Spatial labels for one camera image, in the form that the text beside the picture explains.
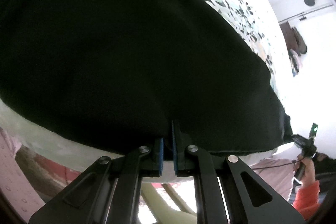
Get black pants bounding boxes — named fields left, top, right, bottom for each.
left=1, top=0, right=292, bottom=155

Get right hand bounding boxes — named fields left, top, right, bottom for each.
left=294, top=154, right=316, bottom=189

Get orange fuzzy sleeve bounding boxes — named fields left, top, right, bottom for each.
left=293, top=180, right=320, bottom=220

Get pink dotted pajama legs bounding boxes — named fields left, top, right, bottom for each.
left=1, top=132, right=45, bottom=223

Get pile of clothes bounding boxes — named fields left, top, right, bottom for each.
left=288, top=27, right=307, bottom=77

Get dark wooden cabinet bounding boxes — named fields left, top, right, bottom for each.
left=280, top=22, right=300, bottom=55

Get floral green bed quilt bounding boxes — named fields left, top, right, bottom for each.
left=1, top=0, right=290, bottom=171

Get white door with handle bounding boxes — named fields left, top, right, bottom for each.
left=271, top=0, right=335, bottom=24

